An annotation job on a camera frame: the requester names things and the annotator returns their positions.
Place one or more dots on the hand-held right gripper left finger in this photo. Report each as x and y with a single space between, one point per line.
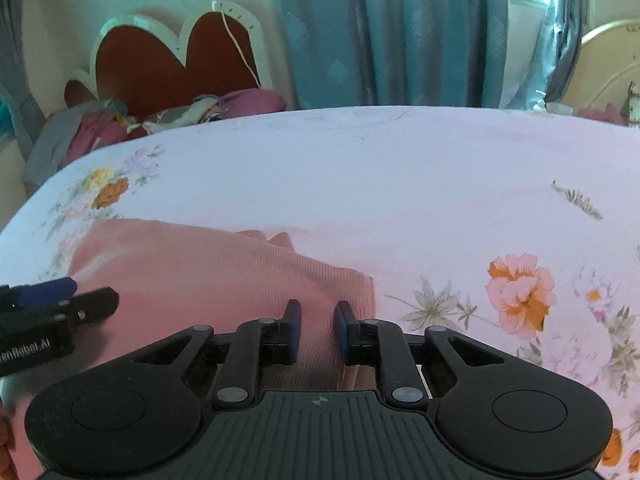
295 332

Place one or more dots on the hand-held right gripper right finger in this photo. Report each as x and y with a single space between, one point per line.
341 332

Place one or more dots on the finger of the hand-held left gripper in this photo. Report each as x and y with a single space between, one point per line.
47 290
95 302

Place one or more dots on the pink knit sweater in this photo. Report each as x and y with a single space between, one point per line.
210 280

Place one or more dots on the pile of mixed clothes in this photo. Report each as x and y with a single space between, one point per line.
105 127

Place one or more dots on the floral pink bedsheet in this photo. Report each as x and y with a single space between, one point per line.
400 180

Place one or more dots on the grey cloth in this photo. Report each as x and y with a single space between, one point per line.
20 85

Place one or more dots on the red heart-shaped chair back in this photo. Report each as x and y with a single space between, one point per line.
150 65

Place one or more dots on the wide teal curtain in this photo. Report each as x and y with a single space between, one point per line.
395 30

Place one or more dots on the narrow teal curtain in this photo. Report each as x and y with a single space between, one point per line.
565 45

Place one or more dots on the patterned pillow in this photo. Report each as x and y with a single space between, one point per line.
635 102

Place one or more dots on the cream wooden headboard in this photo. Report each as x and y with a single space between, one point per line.
600 60

